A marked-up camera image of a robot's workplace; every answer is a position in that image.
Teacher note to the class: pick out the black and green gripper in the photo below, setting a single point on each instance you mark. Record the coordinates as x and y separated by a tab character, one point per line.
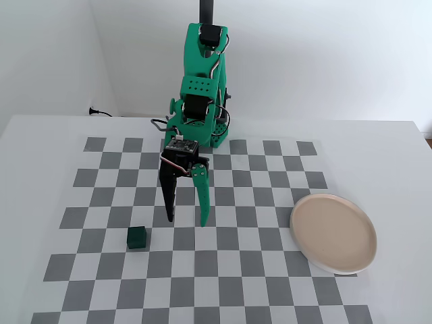
173	166

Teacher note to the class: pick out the dark green dice cube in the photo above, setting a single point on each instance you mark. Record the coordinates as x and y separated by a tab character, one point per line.
136	238

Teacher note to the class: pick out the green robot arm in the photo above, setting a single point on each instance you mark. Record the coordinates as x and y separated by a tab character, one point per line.
202	67

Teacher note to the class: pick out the beige round plate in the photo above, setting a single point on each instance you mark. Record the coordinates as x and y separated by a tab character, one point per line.
334	233

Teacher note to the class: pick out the grey white checkerboard mat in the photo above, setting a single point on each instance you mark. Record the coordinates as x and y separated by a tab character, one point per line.
216	256

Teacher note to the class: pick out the black vertical pole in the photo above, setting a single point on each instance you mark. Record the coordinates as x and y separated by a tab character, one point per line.
207	11

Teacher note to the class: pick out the black wrist camera board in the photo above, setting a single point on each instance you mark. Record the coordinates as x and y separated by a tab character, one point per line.
181	146

